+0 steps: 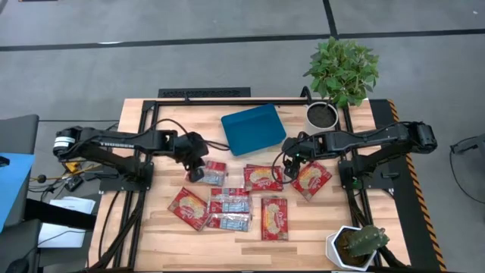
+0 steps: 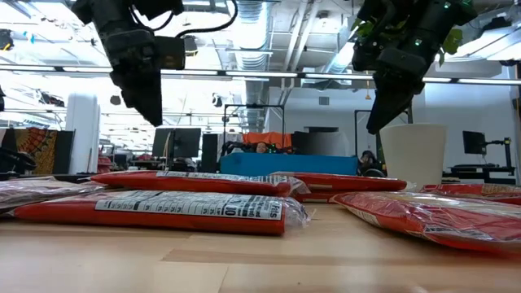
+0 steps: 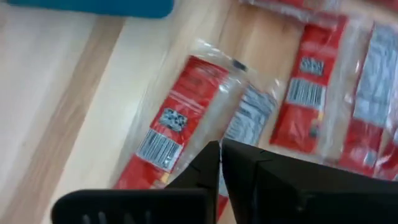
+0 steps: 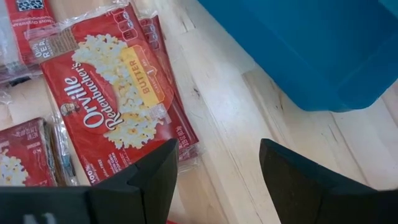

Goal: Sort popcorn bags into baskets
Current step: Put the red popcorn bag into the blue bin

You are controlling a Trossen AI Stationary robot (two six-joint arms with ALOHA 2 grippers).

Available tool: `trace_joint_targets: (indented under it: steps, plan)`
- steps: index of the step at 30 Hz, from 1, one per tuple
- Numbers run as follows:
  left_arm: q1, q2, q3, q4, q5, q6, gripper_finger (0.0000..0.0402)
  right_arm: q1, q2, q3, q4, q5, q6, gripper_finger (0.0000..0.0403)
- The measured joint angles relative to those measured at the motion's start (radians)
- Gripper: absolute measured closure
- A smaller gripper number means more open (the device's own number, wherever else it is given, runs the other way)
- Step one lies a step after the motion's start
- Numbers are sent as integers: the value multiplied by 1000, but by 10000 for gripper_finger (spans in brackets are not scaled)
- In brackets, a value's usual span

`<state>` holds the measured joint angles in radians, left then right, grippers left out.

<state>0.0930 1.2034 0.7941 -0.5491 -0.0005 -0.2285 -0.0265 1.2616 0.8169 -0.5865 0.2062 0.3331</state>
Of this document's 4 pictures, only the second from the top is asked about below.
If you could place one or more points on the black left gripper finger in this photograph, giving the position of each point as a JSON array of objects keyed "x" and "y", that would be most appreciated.
[
  {"x": 148, "y": 101},
  {"x": 124, "y": 89}
]

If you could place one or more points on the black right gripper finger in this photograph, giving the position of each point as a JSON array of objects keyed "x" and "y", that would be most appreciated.
[
  {"x": 377, "y": 99},
  {"x": 397, "y": 103}
]

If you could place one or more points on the red popcorn bag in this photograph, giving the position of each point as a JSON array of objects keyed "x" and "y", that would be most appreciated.
[
  {"x": 40, "y": 191},
  {"x": 427, "y": 219},
  {"x": 163, "y": 219},
  {"x": 346, "y": 183},
  {"x": 183, "y": 185},
  {"x": 468, "y": 190}
]

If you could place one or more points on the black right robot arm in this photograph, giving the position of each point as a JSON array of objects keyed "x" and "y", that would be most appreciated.
[{"x": 447, "y": 16}]

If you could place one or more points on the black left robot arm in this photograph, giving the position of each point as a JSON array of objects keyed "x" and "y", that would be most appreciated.
[{"x": 89, "y": 8}]

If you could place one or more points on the white round plant pot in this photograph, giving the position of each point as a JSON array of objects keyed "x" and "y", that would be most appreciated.
[{"x": 413, "y": 154}]

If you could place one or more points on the black computer monitor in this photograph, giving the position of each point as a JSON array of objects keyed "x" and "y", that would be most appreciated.
[{"x": 185, "y": 142}]

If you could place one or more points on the white pillar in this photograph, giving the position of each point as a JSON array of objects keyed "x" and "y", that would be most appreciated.
[{"x": 81, "y": 134}]

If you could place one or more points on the grey cabinet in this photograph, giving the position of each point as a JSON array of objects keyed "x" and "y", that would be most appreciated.
[{"x": 325, "y": 144}]

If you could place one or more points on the black tower cabinet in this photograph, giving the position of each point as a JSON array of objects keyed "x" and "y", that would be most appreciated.
[{"x": 210, "y": 152}]

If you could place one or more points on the small black monitor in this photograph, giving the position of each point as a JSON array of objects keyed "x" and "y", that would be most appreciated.
[{"x": 474, "y": 142}]

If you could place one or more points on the black flat panel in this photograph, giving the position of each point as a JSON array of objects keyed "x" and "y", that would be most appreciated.
[{"x": 64, "y": 152}]

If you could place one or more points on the colourful patterned panel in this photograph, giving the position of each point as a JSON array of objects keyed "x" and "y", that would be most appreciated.
[{"x": 36, "y": 148}]

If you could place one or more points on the black desk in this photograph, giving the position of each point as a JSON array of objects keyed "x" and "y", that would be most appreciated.
[{"x": 480, "y": 169}]

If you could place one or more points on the orange cloth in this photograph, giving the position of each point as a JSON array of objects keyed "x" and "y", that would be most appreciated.
[{"x": 268, "y": 138}]

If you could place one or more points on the black office chair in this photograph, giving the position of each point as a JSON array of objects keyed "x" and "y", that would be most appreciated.
[{"x": 16, "y": 160}]

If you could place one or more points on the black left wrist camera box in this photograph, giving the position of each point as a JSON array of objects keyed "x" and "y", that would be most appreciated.
[{"x": 171, "y": 53}]

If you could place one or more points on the black metal frame stand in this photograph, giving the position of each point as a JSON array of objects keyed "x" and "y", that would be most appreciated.
[{"x": 252, "y": 106}]

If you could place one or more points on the silver ventilation duct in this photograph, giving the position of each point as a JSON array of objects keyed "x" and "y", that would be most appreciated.
[{"x": 252, "y": 24}]

